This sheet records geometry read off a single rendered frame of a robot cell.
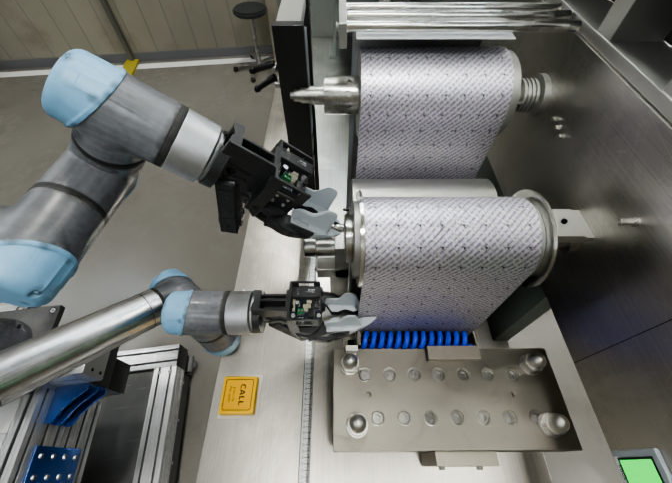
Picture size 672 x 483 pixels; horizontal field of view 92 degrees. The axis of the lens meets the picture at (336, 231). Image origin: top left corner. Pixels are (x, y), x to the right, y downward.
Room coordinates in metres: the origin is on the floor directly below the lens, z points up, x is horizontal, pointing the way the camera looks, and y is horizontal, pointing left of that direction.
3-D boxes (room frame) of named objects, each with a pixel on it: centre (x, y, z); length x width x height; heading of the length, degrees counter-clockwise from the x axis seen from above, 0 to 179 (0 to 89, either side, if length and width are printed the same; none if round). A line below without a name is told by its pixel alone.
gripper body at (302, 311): (0.22, 0.08, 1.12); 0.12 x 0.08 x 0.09; 90
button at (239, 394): (0.12, 0.20, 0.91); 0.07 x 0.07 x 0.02; 0
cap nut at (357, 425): (0.06, -0.04, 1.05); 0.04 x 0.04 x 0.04
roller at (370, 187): (0.40, -0.16, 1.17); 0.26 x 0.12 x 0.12; 90
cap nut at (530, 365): (0.15, -0.36, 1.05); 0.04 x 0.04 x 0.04
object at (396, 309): (0.22, -0.16, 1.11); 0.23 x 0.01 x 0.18; 90
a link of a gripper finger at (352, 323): (0.21, -0.03, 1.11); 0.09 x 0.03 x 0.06; 89
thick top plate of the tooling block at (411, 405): (0.10, -0.20, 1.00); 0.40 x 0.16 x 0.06; 90
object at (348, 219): (0.28, -0.02, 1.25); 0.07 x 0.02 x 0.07; 0
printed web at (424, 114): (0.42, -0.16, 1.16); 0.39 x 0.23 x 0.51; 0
